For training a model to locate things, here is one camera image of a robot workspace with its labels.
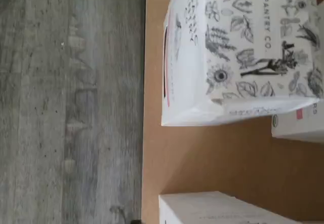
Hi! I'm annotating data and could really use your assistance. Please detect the brown shelf board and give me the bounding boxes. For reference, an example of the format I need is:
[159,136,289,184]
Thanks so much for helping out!
[140,0,324,224]

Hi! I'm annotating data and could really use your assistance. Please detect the white box pink strip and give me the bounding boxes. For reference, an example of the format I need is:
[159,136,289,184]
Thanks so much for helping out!
[160,0,321,127]
[271,1,324,144]

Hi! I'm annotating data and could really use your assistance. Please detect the white box green strip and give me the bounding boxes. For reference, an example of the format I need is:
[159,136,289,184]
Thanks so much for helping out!
[158,190,324,224]

